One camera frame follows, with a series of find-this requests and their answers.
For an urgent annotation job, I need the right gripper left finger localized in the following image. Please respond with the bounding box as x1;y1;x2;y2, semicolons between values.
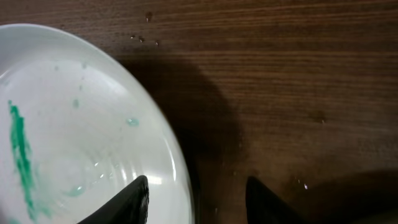
78;175;149;224

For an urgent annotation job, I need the white plate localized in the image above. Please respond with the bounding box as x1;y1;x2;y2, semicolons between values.
1;24;197;223

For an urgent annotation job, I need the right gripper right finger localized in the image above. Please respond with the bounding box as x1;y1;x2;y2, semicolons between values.
245;176;307;224

